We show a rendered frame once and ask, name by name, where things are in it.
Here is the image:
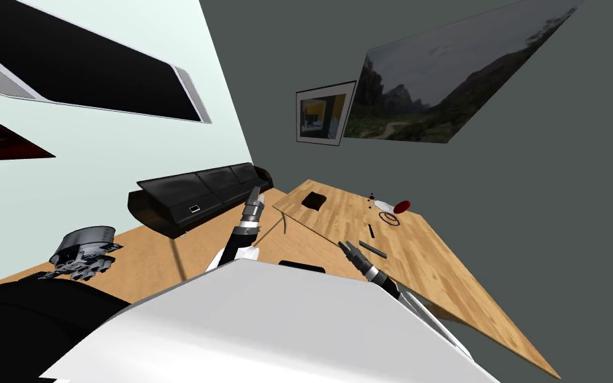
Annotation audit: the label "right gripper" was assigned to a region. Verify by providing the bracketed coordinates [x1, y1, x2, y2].
[337, 240, 376, 275]

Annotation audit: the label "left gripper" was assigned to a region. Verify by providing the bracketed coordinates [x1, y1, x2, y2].
[245, 186, 267, 216]

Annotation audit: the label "dark grey bar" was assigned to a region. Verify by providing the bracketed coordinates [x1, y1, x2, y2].
[358, 240, 388, 260]

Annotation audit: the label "black sofa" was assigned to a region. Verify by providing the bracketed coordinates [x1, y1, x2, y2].
[128, 162, 275, 240]

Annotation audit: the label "light wooden table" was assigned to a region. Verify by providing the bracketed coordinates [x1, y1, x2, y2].
[271, 179, 562, 380]

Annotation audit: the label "white framed picture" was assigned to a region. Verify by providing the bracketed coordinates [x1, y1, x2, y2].
[295, 80, 358, 148]

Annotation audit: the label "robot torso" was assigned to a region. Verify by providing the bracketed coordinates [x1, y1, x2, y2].
[40, 259, 504, 383]

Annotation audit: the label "large landscape picture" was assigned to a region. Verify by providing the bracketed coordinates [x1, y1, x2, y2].
[342, 0, 587, 145]

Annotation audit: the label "black wall television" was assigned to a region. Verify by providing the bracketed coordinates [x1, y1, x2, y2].
[0, 0, 213, 125]

